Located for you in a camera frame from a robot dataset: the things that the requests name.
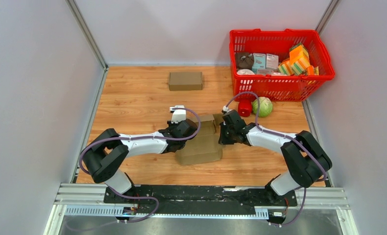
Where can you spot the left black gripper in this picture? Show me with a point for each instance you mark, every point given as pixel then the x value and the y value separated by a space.
pixel 171 126

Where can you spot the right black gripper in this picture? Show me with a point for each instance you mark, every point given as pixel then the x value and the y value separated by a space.
pixel 222 140

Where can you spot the cardboard sheet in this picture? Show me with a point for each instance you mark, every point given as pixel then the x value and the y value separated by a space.
pixel 204 147

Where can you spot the brown cardboard paper box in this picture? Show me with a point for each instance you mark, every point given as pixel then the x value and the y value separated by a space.
pixel 185 81

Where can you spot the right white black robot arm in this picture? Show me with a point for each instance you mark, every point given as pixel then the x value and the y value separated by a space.
pixel 306 160

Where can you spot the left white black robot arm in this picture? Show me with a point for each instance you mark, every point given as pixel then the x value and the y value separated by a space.
pixel 105 154

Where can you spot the red toy pepper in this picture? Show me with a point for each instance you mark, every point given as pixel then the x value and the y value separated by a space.
pixel 245 108

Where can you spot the green toy cabbage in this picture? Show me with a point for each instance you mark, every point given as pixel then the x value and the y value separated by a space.
pixel 262 107

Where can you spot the white round lid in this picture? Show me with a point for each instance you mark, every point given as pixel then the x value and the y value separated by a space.
pixel 245 72

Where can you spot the brown round toy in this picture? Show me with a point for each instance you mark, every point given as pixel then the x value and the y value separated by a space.
pixel 244 60

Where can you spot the red plastic shopping basket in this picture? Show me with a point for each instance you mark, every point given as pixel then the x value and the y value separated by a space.
pixel 272 84

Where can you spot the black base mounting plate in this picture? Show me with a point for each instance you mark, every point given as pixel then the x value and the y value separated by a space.
pixel 203 200

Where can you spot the teal small carton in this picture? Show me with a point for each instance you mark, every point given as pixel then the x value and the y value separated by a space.
pixel 259 62

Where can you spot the grey small carton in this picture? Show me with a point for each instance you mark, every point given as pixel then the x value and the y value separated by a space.
pixel 272 62

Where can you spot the orange green striped sponge stack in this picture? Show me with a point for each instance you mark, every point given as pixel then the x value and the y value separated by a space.
pixel 298 62

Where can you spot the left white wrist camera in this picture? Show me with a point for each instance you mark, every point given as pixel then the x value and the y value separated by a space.
pixel 178 113

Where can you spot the aluminium frame rail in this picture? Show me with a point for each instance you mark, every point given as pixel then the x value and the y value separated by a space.
pixel 87 200

